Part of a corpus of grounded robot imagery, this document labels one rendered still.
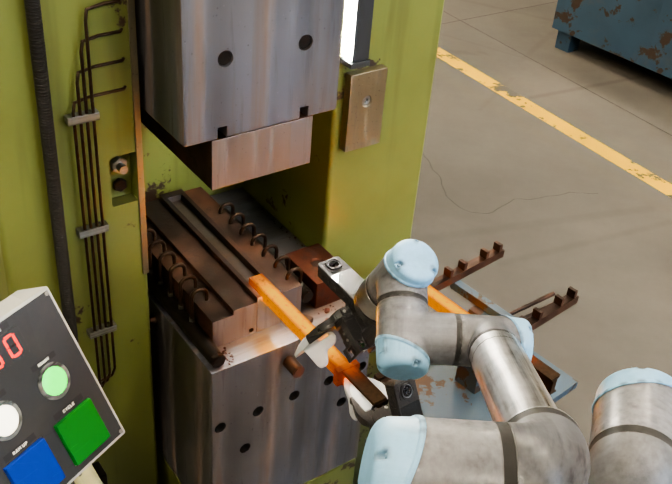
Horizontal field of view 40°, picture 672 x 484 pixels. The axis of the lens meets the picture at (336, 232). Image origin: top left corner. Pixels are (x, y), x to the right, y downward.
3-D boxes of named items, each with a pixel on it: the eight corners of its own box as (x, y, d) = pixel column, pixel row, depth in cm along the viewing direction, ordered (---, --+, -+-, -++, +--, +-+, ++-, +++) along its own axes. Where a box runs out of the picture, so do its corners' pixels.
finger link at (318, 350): (299, 381, 153) (341, 354, 150) (283, 350, 155) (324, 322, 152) (308, 380, 156) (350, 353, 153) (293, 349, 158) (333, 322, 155)
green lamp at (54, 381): (74, 391, 142) (71, 371, 140) (44, 402, 140) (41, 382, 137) (66, 379, 144) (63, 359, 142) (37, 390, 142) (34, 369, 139)
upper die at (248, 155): (310, 162, 165) (313, 115, 160) (211, 190, 155) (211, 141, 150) (199, 73, 193) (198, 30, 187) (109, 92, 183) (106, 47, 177)
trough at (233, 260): (280, 295, 179) (281, 289, 178) (257, 303, 176) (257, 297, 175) (181, 194, 206) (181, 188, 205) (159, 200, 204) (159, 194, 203)
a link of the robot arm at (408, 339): (458, 365, 126) (456, 293, 131) (377, 359, 125) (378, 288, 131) (449, 386, 132) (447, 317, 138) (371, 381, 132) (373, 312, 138)
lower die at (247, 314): (300, 315, 185) (302, 281, 180) (212, 349, 175) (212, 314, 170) (201, 214, 213) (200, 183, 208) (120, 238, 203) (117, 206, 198)
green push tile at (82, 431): (111, 435, 147) (90, 397, 144) (78, 466, 142) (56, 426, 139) (104, 435, 148) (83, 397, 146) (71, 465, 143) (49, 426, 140)
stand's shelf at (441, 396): (576, 387, 214) (578, 381, 213) (461, 469, 191) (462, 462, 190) (479, 320, 232) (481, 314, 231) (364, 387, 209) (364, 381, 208)
